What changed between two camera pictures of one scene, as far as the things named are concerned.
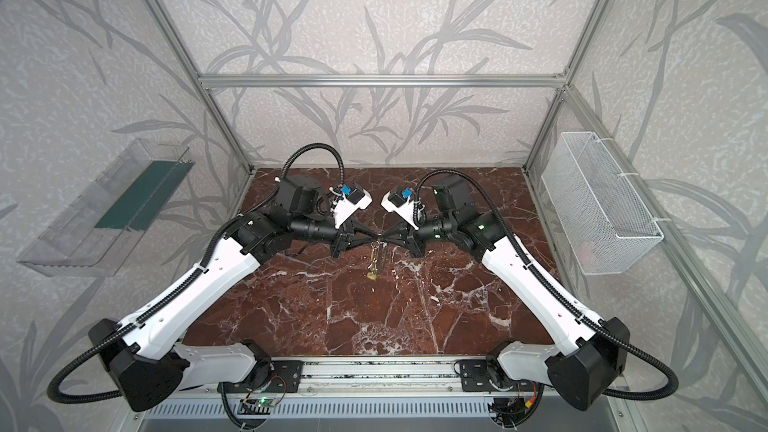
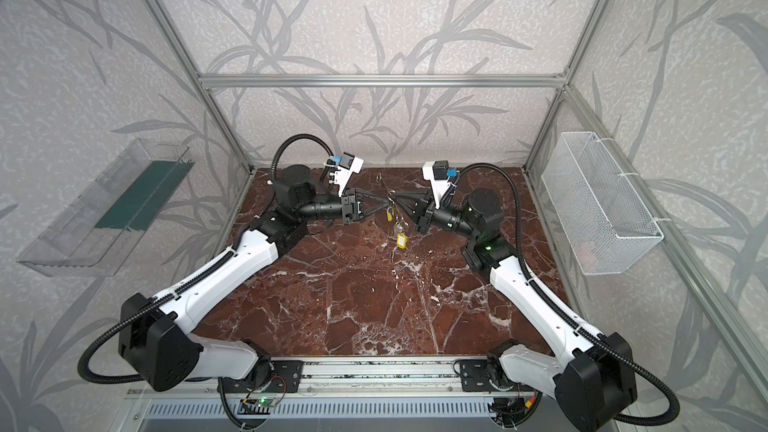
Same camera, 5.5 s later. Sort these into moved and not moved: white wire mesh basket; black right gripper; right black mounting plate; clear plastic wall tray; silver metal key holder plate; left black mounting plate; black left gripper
Moved: black left gripper; black right gripper; silver metal key holder plate
Not moved: white wire mesh basket; right black mounting plate; left black mounting plate; clear plastic wall tray
